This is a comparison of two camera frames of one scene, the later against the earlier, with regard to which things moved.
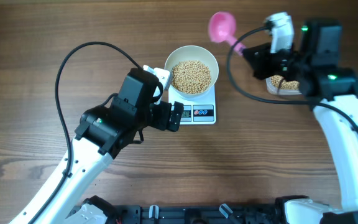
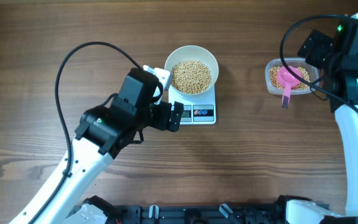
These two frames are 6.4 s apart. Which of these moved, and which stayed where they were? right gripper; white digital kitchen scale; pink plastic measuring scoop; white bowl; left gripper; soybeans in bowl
Moved: pink plastic measuring scoop; right gripper
Stayed: white digital kitchen scale; soybeans in bowl; white bowl; left gripper
